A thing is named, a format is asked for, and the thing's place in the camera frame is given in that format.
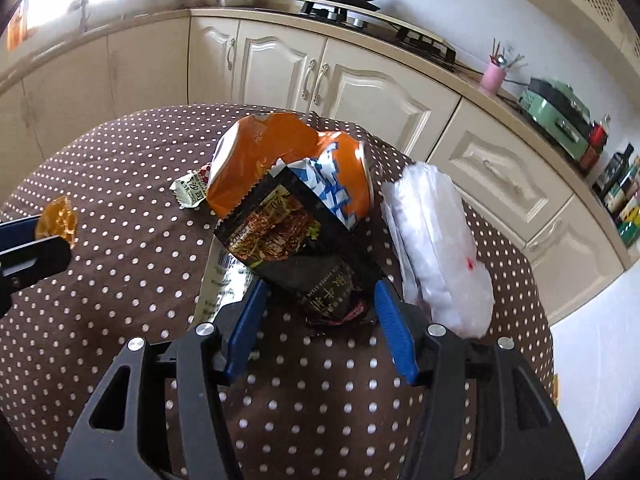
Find cream lattice wall cabinet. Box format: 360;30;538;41
521;0;640;72

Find white plastic bag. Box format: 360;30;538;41
380;161;496;339

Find cream kitchen base cabinets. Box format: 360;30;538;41
0;6;632;326

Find black noodle packet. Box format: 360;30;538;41
213;162;384;329

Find brown polka dot tablecloth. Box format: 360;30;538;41
0;103;557;480

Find orange snack bag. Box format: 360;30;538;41
205;112;376;232

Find green electric cooker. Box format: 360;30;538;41
516;77;594;162

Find row of condiment bottles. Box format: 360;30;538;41
579;114;640;252

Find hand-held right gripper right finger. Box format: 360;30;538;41
373;279;587;480

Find orange candy wrapper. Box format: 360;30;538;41
35;195;80;252

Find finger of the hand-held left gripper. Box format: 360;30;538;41
0;236;73;294
0;214;44;257

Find small green white packet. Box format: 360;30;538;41
169;163;214;209

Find black gas stove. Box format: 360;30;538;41
299;1;459;72

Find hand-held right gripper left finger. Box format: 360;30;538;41
54;277;272;480

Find silver printed wrapper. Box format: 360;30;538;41
192;236;259;327

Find pink utensil holder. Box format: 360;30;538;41
480;55;509;96

